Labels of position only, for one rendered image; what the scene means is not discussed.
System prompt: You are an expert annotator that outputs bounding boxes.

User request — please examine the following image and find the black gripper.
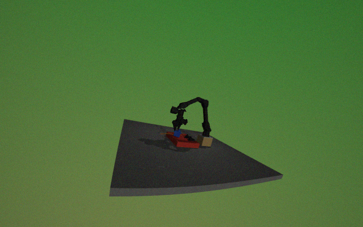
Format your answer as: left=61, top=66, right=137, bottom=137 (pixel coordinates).
left=172, top=115, right=183, bottom=131

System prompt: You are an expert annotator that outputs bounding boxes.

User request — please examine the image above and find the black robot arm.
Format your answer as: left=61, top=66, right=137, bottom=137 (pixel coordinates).
left=170, top=97, right=211, bottom=137

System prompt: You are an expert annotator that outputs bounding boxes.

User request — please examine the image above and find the red flat panel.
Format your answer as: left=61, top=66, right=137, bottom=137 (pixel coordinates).
left=166, top=132, right=200, bottom=148

